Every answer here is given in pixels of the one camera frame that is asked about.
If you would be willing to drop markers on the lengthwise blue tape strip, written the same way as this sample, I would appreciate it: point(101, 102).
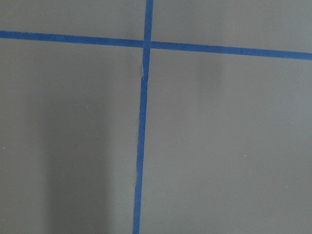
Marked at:
point(142, 114)

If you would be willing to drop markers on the long crosswise blue tape strip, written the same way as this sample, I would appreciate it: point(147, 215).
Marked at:
point(156, 45)

